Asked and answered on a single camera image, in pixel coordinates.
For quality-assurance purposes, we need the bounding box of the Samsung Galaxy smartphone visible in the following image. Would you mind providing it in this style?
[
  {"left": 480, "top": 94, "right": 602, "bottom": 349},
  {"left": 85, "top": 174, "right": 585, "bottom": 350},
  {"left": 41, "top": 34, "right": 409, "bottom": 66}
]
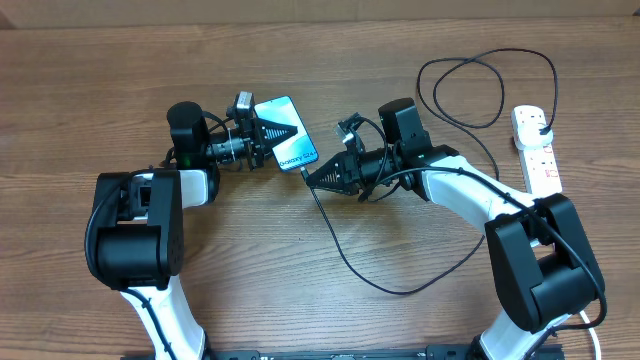
[{"left": 255, "top": 96, "right": 319, "bottom": 172}]

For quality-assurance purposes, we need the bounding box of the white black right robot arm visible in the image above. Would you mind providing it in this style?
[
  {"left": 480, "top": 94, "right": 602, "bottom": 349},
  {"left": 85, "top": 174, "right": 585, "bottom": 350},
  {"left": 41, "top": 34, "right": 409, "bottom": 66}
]
[{"left": 303, "top": 98, "right": 608, "bottom": 359}]

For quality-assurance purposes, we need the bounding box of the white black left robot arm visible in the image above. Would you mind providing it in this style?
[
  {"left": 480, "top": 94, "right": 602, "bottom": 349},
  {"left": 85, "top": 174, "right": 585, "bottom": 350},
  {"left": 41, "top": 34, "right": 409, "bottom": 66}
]
[{"left": 84, "top": 92, "right": 306, "bottom": 359}]

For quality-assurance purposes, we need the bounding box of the white charger plug adapter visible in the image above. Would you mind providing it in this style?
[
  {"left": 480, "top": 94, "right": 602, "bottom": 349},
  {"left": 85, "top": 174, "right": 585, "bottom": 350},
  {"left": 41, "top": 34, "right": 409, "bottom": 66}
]
[{"left": 514, "top": 123, "right": 554, "bottom": 151}]

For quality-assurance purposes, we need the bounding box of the white power strip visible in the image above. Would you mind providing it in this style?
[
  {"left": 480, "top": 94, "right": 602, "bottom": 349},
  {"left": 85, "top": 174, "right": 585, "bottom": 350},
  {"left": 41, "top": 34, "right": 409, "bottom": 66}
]
[{"left": 511, "top": 105, "right": 562, "bottom": 197}]

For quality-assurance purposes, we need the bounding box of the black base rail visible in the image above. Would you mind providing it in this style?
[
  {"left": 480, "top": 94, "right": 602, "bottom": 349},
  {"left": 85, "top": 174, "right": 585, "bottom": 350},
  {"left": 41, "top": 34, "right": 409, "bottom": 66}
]
[{"left": 119, "top": 342, "right": 566, "bottom": 360}]

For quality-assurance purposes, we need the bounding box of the white power strip cord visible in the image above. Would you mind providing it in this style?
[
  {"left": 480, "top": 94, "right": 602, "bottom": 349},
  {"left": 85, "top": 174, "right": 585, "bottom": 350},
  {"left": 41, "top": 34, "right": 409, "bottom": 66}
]
[{"left": 578, "top": 309, "right": 603, "bottom": 360}]

